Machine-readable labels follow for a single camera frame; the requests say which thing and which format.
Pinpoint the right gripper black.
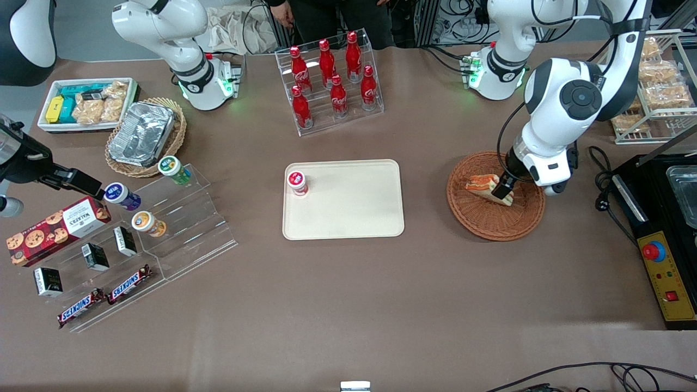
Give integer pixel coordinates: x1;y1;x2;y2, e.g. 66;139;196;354
0;135;105;200

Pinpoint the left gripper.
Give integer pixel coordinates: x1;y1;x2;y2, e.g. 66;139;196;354
491;143;573;205

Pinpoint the plastic-wrapped sandwich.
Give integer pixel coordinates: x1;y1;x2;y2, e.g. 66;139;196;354
464;174;515;207

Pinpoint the brown wicker basket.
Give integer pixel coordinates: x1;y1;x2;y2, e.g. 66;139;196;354
447;151;546;242

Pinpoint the aluminium foil tray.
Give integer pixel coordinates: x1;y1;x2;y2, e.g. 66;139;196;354
108;102;176;168

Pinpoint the light wicker basket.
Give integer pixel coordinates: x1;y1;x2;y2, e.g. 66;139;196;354
105;97;187;179

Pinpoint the cream plastic tray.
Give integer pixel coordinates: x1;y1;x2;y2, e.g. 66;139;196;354
282;159;405;241

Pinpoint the steel machine tray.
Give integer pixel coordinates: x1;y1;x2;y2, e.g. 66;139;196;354
665;165;697;229

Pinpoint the purple yogurt bottle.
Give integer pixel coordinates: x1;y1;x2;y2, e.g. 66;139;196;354
103;182;142;212

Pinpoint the red Walkers shortbread box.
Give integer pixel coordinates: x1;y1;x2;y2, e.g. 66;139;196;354
7;197;112;267

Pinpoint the small black carton box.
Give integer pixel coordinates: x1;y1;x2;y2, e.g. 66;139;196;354
81;243;110;272
34;267;63;297
113;226;138;257

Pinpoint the orange yogurt bottle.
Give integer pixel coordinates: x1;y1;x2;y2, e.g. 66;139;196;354
131;211;167;238

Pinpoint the yellow snack box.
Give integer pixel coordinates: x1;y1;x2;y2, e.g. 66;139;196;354
45;96;65;124

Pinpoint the green yogurt bottle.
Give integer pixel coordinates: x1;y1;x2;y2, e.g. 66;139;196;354
158;155;192;186

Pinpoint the white plastic bin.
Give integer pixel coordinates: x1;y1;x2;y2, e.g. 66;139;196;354
37;77;140;134

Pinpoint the Snickers chocolate bar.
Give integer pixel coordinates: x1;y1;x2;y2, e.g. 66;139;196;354
57;288;106;329
107;264;152;305

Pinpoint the clear acrylic tiered stand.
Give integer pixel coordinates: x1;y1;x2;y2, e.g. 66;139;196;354
16;163;239;334

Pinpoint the black machine with yellow panel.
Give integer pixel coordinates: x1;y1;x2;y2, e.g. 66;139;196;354
613;154;697;331

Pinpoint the clear acrylic bottle stand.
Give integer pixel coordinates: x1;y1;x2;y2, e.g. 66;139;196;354
274;28;385;137

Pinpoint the red cola bottle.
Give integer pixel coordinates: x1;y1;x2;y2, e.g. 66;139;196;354
345;31;362;82
291;85;314;130
330;75;348;118
318;38;337;88
360;65;378;111
289;46;312;92

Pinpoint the red-capped white bottle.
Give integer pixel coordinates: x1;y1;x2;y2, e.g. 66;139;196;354
286;170;309;197

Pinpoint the white plastic bag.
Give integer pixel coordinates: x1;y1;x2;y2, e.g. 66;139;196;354
204;4;279;55

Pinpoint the person in dark clothes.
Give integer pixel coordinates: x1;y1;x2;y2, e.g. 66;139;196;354
267;0;394;51

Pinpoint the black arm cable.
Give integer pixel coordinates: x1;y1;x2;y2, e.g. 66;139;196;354
496;101;541;183

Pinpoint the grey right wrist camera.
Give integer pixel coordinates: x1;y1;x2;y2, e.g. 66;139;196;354
0;195;25;218

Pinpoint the black power cable with plug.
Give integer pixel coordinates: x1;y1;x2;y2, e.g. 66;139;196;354
587;145;639;247

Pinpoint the aluminium frame with cables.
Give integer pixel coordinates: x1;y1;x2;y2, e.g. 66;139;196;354
414;0;493;48

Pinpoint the white wire rack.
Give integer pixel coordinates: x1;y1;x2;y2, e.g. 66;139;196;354
610;30;697;145

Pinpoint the thin black cable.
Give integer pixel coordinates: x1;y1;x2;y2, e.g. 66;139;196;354
485;362;697;392

